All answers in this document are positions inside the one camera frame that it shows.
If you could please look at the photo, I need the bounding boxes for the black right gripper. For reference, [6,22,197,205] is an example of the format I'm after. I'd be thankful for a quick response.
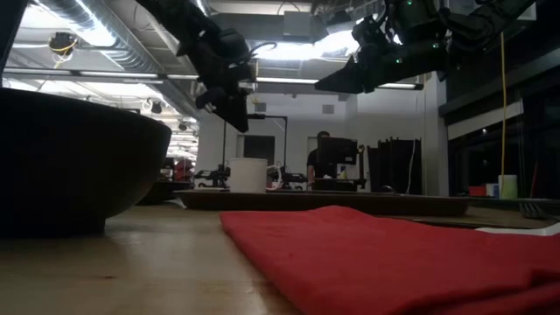
[314,0,450,95]

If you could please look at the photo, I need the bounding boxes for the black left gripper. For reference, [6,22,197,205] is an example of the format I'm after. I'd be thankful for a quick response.
[192,26,260,134]

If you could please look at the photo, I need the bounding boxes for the white mug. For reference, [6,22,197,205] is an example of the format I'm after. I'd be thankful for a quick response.
[227,157,284,194]

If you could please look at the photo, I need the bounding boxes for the black bowl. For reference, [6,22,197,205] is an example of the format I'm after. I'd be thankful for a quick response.
[0,87,173,240]

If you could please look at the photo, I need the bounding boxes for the red cloth napkin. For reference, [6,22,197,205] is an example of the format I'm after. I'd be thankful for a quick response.
[220,205,560,315]

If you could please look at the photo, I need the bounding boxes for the black fork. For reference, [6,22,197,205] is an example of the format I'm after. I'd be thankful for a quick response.
[518,199,560,221]

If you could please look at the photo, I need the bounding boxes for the brown plastic tray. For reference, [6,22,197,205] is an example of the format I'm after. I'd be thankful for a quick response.
[173,188,474,217]

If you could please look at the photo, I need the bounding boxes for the long ceiling light fixture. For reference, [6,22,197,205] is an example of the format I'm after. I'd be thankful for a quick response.
[0,66,425,91]

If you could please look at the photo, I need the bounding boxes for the black monitor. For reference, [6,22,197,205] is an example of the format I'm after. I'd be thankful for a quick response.
[316,136,360,166]

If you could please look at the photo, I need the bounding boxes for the red chair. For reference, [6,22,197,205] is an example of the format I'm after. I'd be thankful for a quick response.
[173,157,194,183]

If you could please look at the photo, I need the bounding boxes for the person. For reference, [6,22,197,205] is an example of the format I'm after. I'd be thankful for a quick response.
[305,130,332,186]

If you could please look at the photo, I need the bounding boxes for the black folding screen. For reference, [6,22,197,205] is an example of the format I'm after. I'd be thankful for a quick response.
[367,136,424,196]

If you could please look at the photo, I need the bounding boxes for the black monitor desk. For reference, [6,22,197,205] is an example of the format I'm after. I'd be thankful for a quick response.
[311,176,368,193]

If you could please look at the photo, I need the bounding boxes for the green and white container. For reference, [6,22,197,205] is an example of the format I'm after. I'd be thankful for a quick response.
[498,174,519,200]

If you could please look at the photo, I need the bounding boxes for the black camera frame rig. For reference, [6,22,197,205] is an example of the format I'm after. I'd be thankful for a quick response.
[221,113,289,179]

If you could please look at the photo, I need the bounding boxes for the black yellow ceiling cord reel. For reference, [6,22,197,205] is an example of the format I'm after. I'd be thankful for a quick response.
[47,31,81,57]

